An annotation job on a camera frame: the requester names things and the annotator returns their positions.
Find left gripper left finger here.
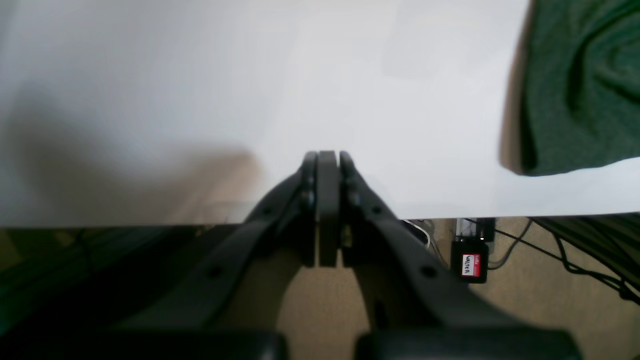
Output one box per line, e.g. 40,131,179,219
64,151,330,360

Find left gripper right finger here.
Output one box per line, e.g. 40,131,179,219
333,151,582,360

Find dark green t-shirt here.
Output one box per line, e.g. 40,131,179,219
519,0,640,177

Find black labelled power adapter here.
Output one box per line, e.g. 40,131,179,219
450,238,489,284

